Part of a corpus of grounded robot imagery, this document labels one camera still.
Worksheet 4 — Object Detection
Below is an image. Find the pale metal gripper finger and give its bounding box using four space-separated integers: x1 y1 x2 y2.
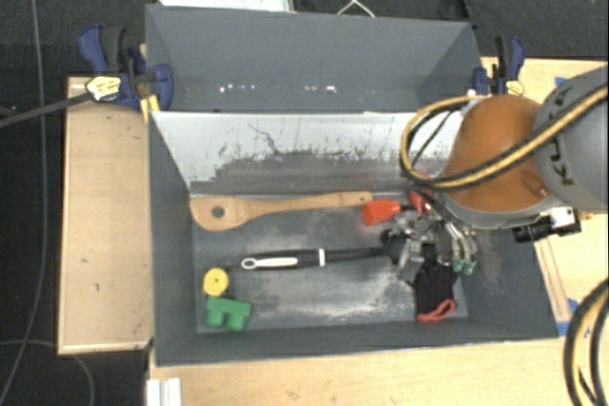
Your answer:
397 248 422 286

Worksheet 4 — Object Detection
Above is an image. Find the black cloth with red loop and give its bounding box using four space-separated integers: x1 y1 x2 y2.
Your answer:
414 261 462 324

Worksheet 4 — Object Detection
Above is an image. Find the red plastic block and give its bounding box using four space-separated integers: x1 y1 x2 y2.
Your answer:
362 199 403 227

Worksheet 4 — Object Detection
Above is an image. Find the black and silver kitchen utensil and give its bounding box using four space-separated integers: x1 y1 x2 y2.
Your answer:
240 233 406 272

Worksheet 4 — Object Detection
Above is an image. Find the wooden spoon with hole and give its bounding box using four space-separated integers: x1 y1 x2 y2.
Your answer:
188 190 375 233

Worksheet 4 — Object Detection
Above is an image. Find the green toy block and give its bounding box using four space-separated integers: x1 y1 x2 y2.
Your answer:
204 294 253 333

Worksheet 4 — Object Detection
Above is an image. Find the yellow round disc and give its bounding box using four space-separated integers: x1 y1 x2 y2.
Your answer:
203 267 231 298

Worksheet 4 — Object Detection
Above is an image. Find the grey metal bin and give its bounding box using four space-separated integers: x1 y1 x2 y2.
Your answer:
142 3 560 367

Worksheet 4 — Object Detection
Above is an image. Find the pale wood flat board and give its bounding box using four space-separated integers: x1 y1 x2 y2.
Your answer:
56 75 154 356

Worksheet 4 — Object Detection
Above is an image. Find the black cylinder on white bracket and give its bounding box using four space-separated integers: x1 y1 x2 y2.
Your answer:
511 205 583 244

